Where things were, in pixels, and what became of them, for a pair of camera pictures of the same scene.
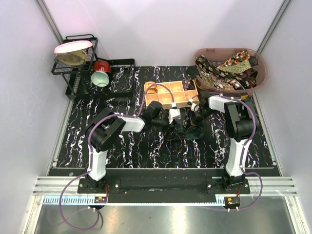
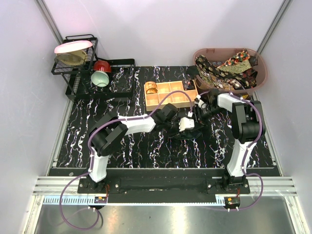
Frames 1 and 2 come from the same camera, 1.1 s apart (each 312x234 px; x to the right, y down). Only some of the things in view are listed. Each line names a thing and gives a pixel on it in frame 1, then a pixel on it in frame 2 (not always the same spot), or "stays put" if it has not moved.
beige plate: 78,57 stays put
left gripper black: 167,123 → 176,130
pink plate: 72,45 stays put
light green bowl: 100,78 stays put
